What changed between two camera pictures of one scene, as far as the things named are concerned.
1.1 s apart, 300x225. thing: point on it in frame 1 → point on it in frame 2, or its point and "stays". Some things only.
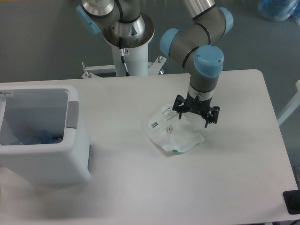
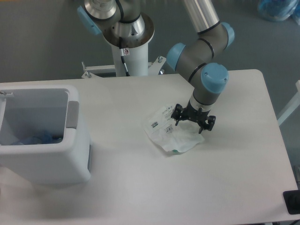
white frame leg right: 292,108 stays
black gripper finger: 213,116 → 210,122
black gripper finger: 180,105 → 177,113
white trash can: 44,136 stays
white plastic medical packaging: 171,133 stays
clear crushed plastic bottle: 44,138 stays
